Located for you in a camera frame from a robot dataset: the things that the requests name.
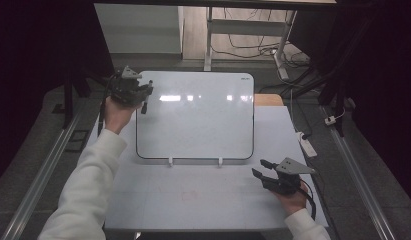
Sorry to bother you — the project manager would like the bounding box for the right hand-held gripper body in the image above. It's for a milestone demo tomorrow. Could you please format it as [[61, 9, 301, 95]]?
[[267, 156, 318, 196]]

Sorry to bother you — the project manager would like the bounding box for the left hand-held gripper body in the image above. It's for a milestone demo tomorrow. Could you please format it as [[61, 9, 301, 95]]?
[[107, 65, 148, 107]]

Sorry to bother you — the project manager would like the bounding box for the black and white marker pen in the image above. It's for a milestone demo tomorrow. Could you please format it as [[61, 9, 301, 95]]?
[[140, 79, 154, 115]]

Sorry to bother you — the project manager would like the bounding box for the white dry-erase whiteboard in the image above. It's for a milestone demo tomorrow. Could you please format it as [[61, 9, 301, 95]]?
[[135, 70, 255, 161]]

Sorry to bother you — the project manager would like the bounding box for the person's right hand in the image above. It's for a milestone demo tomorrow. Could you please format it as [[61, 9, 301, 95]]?
[[275, 181, 309, 217]]

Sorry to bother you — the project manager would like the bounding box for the person's left hand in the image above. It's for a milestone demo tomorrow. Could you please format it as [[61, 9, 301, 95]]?
[[103, 96, 143, 135]]

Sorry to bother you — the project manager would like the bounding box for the white power strip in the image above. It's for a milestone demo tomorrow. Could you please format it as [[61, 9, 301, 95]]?
[[296, 131, 318, 159]]

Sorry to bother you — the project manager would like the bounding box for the black metal stand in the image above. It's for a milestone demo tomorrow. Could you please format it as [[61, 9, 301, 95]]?
[[60, 64, 91, 130]]

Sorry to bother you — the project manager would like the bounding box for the white cabinet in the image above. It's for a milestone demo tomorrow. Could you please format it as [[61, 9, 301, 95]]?
[[94, 3, 185, 55]]

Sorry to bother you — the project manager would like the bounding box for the wooden table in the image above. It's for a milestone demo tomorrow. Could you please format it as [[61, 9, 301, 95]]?
[[253, 93, 284, 108]]

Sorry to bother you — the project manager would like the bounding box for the white table cover sheet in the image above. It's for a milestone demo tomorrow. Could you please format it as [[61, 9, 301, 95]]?
[[87, 105, 329, 233]]

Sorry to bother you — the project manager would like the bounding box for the black floor plate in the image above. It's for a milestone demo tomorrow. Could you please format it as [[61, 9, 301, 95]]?
[[64, 129, 91, 154]]

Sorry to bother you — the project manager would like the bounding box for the right hand-held gripper black cable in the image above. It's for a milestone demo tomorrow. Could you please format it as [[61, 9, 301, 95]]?
[[299, 179, 318, 221]]

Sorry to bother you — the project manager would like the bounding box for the hand-held gripper black cable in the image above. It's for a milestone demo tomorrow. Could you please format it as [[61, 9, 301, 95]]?
[[299, 179, 318, 221], [97, 74, 117, 138]]

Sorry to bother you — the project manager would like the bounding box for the left hand-held gripper black cable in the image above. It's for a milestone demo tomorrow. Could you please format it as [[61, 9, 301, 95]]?
[[97, 74, 117, 138]]

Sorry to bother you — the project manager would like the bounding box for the aluminium floor rail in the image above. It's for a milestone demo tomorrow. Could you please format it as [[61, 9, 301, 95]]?
[[0, 108, 85, 240], [320, 105, 398, 240]]

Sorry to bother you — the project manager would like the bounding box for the white metal desk frame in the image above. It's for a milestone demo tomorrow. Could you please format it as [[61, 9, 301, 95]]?
[[203, 6, 298, 81]]

